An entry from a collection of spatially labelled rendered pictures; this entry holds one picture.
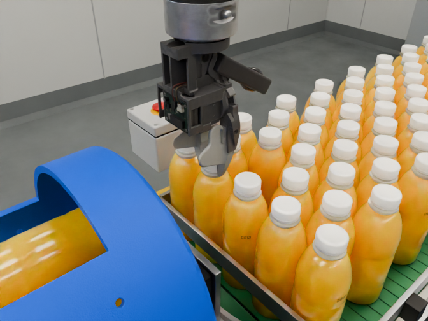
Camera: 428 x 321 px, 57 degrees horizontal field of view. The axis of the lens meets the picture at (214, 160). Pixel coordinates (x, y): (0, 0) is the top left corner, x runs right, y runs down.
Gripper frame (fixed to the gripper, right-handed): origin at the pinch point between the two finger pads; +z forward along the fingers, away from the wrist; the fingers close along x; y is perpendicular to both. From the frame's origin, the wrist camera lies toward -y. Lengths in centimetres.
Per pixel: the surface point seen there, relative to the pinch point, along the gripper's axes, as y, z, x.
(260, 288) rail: 4.5, 12.1, 15.7
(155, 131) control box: 1.4, 0.8, -14.8
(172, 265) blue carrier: 21.3, -8.9, 19.7
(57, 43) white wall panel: -68, 60, -265
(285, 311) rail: 4.5, 12.3, 20.3
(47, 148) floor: -28, 111, -210
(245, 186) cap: 1.3, -0.6, 8.4
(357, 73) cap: -49.0, 0.0, -6.0
